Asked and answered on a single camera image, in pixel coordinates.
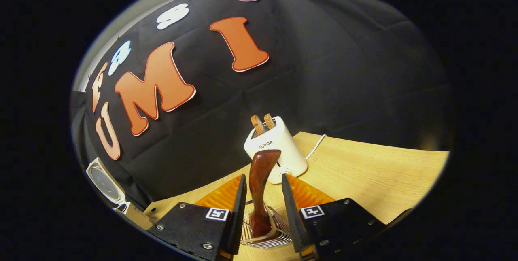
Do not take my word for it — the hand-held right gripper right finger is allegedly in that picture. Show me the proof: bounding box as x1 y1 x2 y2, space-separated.
281 173 387 261

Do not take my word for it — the brown wooden spoon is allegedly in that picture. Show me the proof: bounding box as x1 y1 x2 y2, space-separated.
248 149 282 238

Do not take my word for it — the metal wire chopstick holder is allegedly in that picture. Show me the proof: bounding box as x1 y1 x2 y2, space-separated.
240 200 292 249

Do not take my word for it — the white rice cooker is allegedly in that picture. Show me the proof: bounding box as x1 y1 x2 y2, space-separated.
86 157 131 214

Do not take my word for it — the white toaster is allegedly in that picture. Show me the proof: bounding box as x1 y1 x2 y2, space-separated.
244 116 308 185

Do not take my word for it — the black backdrop cloth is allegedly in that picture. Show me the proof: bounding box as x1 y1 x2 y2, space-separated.
70 0 454 213

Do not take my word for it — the white toaster power cable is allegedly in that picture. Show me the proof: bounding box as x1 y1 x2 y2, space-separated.
304 134 327 160

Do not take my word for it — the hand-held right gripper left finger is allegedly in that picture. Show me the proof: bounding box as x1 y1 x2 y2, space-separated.
146 174 248 261

